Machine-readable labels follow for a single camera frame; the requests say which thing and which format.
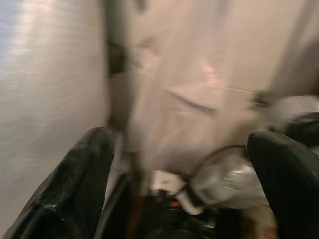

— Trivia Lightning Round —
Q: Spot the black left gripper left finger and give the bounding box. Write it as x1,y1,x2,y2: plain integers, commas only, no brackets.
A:
6,127,115,239

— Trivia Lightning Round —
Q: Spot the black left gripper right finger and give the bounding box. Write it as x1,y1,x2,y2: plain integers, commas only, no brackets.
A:
246,130,319,239

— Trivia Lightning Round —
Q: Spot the white washing machine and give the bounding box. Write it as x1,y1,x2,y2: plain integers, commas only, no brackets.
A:
0,0,110,215

